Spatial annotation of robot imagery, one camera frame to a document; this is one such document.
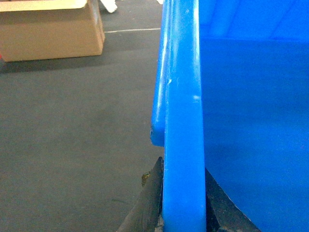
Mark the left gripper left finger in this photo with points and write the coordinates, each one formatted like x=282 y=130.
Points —
x=146 y=214

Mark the white foam piece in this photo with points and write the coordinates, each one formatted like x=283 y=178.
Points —
x=110 y=5

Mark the large blue plastic crate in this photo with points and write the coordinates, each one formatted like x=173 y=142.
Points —
x=232 y=100

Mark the brown cardboard box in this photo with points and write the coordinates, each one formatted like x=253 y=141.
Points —
x=50 y=29

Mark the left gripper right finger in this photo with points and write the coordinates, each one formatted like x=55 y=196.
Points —
x=222 y=215

